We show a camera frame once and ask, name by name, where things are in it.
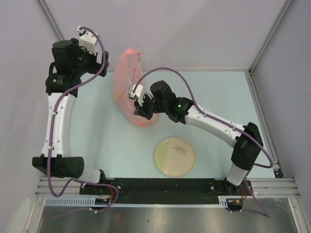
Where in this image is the purple cable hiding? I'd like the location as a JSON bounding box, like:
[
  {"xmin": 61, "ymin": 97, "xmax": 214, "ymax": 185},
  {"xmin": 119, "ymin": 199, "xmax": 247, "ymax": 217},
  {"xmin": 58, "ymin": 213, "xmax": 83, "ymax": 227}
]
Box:
[
  {"xmin": 47, "ymin": 26, "xmax": 120, "ymax": 216},
  {"xmin": 134, "ymin": 67, "xmax": 274, "ymax": 218}
]

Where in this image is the beige ceramic plate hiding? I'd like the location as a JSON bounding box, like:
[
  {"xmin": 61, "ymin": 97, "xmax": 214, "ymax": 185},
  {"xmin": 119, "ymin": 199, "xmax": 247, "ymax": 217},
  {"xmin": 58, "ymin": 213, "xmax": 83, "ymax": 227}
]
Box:
[{"xmin": 153, "ymin": 137, "xmax": 196, "ymax": 178}]

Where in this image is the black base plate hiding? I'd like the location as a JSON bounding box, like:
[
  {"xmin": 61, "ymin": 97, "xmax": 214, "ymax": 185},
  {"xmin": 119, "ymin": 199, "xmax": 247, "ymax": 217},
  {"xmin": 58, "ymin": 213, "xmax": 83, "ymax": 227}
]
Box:
[{"xmin": 80, "ymin": 178, "xmax": 253, "ymax": 207}]

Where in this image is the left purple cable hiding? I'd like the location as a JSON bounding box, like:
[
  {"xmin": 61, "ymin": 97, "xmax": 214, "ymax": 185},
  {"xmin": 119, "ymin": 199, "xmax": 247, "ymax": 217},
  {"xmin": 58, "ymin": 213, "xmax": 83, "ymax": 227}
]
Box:
[{"xmin": 47, "ymin": 26, "xmax": 120, "ymax": 216}]

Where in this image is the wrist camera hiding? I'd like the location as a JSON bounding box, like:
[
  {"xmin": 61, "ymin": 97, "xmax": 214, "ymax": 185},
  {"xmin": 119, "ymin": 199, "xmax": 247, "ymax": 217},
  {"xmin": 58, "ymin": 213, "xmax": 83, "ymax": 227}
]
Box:
[
  {"xmin": 77, "ymin": 26, "xmax": 98, "ymax": 55},
  {"xmin": 128, "ymin": 84, "xmax": 145, "ymax": 100}
]

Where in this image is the pink plastic bag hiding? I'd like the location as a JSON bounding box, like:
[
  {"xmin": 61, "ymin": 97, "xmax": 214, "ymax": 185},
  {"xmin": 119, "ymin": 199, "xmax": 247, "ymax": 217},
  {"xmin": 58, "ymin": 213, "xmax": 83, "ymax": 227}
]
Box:
[{"xmin": 113, "ymin": 47, "xmax": 161, "ymax": 129}]

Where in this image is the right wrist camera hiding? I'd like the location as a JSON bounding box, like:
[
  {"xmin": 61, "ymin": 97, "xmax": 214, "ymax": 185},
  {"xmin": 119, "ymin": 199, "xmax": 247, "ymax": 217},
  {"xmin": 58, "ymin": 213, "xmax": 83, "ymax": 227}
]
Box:
[{"xmin": 128, "ymin": 84, "xmax": 145, "ymax": 100}]

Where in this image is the white cable duct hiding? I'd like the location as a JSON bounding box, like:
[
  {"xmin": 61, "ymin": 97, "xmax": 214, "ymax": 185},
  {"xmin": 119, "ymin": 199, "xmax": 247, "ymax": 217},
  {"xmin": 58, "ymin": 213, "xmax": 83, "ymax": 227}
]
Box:
[{"xmin": 45, "ymin": 197, "xmax": 234, "ymax": 208}]

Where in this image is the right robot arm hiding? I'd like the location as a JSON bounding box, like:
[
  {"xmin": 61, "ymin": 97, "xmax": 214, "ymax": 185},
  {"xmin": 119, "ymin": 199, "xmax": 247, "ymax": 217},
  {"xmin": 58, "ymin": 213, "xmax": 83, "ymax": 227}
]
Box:
[{"xmin": 129, "ymin": 81, "xmax": 263, "ymax": 195}]

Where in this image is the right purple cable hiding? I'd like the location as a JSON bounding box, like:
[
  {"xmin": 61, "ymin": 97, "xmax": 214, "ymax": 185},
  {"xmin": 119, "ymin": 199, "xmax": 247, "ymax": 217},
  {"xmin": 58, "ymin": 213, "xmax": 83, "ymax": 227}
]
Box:
[{"xmin": 134, "ymin": 67, "xmax": 274, "ymax": 218}]

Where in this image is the aluminium frame rail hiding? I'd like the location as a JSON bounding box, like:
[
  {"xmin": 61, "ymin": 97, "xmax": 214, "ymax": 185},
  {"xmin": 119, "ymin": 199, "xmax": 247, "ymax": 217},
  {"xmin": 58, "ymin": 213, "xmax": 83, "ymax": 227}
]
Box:
[{"xmin": 35, "ymin": 177, "xmax": 300, "ymax": 198}]

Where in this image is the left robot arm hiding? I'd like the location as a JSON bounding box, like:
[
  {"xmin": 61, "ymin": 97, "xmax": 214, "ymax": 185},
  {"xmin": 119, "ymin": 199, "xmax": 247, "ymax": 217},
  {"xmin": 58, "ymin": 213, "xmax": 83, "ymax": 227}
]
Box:
[{"xmin": 32, "ymin": 38, "xmax": 109, "ymax": 194}]

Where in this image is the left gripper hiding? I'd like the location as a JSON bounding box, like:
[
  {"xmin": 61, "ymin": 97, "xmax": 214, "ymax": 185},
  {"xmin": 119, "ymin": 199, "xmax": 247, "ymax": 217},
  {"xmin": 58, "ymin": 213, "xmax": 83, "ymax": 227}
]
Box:
[{"xmin": 72, "ymin": 38, "xmax": 109, "ymax": 77}]

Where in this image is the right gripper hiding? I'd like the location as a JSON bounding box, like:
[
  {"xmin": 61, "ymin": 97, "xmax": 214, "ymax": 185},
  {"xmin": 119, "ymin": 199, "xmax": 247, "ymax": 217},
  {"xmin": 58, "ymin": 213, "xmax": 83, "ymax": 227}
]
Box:
[{"xmin": 134, "ymin": 93, "xmax": 167, "ymax": 120}]

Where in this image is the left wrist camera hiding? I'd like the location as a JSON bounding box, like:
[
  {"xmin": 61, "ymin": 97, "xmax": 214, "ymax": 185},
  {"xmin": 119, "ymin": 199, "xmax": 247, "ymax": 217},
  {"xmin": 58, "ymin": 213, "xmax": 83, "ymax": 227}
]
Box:
[{"xmin": 77, "ymin": 26, "xmax": 98, "ymax": 55}]

